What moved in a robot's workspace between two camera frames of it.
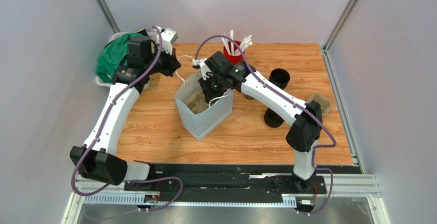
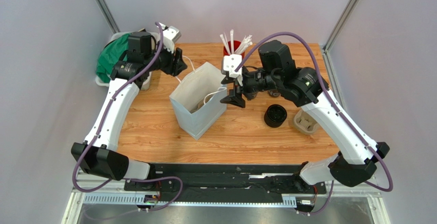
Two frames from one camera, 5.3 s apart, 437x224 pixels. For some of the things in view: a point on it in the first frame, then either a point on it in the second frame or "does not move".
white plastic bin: [146, 82] does not move
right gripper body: [210, 89] to [239, 86]
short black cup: [272, 119] does not move
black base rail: [245, 184] does not move
